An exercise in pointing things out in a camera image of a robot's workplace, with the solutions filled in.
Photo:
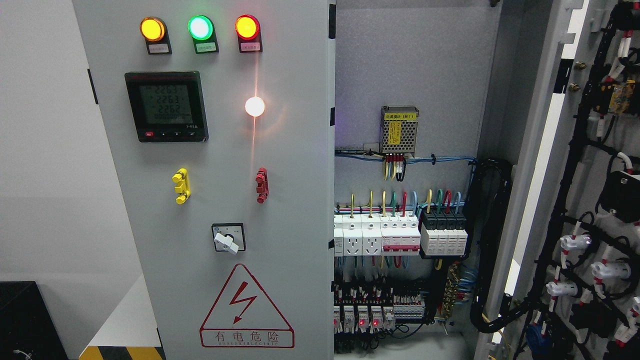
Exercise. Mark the grey cabinet door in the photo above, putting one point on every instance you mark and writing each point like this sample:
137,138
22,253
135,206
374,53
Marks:
290,64
559,254

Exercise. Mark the perforated metal power supply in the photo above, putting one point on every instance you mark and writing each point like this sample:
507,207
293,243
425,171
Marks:
399,129

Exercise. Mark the red white circuit breaker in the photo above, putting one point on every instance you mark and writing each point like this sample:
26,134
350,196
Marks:
400,235

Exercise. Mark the white glowing indicator lamp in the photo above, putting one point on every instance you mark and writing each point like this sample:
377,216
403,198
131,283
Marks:
255,106

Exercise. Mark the black white surge protector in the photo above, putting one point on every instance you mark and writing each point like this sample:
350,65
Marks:
443,235

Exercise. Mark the row of relay modules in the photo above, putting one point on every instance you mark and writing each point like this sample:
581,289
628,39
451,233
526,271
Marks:
359,309

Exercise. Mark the red triangle warning sticker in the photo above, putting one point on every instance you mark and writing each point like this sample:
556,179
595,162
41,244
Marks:
243,315

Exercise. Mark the brass right terminal bar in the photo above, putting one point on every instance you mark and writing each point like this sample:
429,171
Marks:
451,289

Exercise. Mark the black digital power meter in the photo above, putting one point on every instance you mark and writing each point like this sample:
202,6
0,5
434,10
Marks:
167,106

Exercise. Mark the red indicator lamp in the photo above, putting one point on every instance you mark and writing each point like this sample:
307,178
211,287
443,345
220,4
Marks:
247,27

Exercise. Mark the green indicator lamp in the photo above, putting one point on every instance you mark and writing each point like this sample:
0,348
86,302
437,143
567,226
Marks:
200,27

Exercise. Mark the yellow indicator lamp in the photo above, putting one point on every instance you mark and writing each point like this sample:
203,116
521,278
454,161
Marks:
153,29

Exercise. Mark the black box at left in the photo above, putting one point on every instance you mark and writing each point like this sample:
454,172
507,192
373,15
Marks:
26,328

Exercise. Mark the red terminal post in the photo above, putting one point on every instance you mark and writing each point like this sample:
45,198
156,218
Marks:
262,185

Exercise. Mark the white rotary selector switch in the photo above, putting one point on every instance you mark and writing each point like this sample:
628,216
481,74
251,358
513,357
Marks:
229,237

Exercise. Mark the yellow terminal post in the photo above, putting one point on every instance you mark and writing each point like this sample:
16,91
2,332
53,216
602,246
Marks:
181,185

